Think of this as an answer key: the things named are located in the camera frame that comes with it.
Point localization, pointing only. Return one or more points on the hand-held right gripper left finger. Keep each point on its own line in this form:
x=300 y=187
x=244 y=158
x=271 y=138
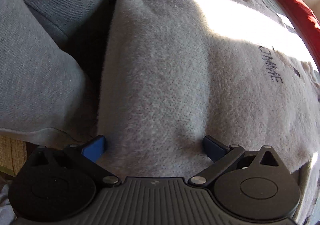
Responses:
x=93 y=149

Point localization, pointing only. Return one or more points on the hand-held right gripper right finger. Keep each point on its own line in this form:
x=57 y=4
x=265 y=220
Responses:
x=212 y=149

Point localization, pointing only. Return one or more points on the white knit sweater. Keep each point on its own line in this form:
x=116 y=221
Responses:
x=162 y=77

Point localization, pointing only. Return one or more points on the person's grey clothing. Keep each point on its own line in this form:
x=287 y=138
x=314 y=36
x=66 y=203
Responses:
x=37 y=52

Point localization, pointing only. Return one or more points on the red quilt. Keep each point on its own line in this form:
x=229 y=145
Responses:
x=300 y=10

